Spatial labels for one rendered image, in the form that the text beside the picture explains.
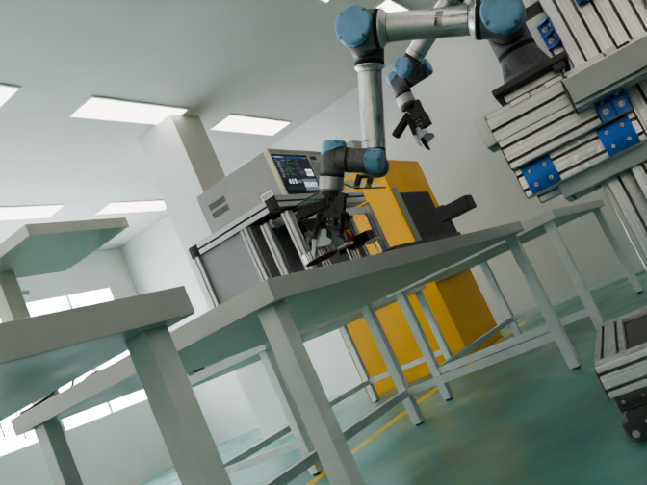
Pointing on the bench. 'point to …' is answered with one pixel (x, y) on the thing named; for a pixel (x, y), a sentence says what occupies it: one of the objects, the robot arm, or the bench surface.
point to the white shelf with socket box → (47, 258)
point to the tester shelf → (270, 210)
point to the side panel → (230, 268)
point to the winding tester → (249, 187)
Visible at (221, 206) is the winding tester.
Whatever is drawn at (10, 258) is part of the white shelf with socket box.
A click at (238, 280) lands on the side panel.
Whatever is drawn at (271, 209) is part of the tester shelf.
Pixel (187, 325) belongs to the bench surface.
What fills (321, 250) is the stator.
